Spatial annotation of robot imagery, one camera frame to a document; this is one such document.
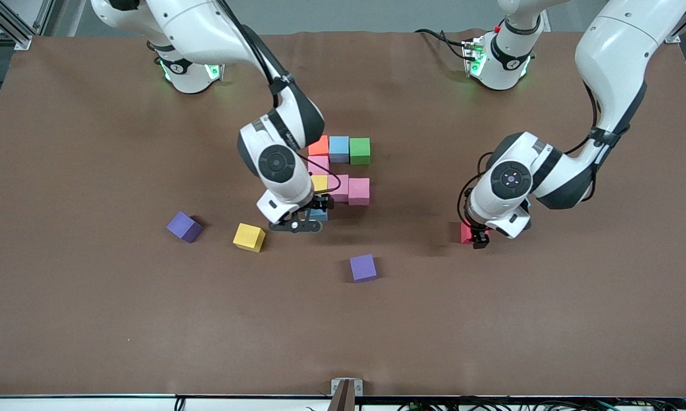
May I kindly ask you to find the green foam cube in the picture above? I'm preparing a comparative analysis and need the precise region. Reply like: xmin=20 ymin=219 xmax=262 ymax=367
xmin=350 ymin=138 xmax=371 ymax=166

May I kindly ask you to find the purple foam cube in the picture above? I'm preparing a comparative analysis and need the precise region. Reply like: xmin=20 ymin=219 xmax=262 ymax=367
xmin=166 ymin=211 xmax=203 ymax=244
xmin=350 ymin=253 xmax=378 ymax=283

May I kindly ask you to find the brown table mat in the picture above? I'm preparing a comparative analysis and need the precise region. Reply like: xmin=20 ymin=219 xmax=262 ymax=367
xmin=0 ymin=29 xmax=686 ymax=398

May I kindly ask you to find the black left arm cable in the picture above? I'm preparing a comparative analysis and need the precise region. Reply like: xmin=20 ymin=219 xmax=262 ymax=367
xmin=457 ymin=80 xmax=629 ymax=230

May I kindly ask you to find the tangled black cable bundle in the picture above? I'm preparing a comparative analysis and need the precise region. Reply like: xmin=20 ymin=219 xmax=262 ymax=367
xmin=397 ymin=398 xmax=686 ymax=411

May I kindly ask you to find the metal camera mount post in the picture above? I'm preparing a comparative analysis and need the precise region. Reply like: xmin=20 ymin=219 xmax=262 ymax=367
xmin=330 ymin=378 xmax=364 ymax=411

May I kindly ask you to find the black base cable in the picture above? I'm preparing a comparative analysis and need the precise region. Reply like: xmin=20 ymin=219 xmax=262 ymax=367
xmin=414 ymin=27 xmax=470 ymax=61

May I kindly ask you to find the aluminium frame post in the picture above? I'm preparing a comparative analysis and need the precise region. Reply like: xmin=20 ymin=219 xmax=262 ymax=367
xmin=0 ymin=0 xmax=55 ymax=51
xmin=660 ymin=0 xmax=686 ymax=45

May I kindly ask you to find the white table front rail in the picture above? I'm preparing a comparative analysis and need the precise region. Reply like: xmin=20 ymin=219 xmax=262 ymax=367
xmin=0 ymin=395 xmax=686 ymax=411

